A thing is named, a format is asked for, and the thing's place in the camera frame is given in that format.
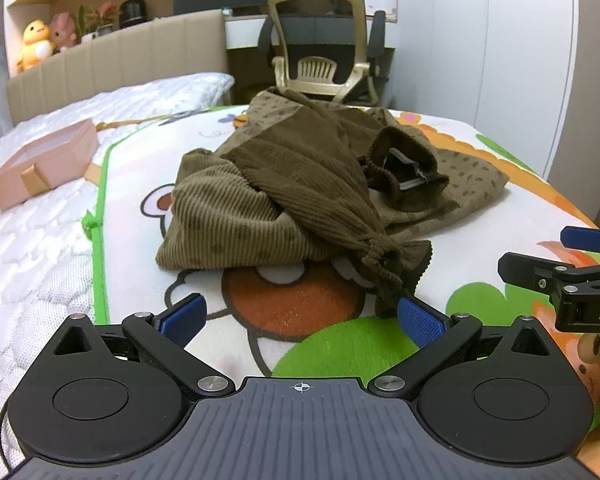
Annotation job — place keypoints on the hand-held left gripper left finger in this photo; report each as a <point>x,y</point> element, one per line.
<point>185,317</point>

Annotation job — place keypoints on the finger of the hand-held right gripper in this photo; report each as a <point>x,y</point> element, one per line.
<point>525,267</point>
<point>580,237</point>

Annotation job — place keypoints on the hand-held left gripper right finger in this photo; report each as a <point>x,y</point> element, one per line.
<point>422,322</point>

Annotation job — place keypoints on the pink gift box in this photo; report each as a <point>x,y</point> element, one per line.
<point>45,160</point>

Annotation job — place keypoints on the beige padded headboard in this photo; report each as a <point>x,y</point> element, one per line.
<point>130,55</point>

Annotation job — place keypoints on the beige mesh office chair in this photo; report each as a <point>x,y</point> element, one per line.
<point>320,55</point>

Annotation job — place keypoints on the black jar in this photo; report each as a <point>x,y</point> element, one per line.
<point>132,12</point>

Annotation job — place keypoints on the pink plush toy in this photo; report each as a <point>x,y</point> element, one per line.
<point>64,30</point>

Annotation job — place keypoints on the yellow plush toy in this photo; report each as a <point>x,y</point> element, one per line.
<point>35,42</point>

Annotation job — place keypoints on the potted plant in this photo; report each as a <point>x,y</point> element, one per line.
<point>102,15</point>

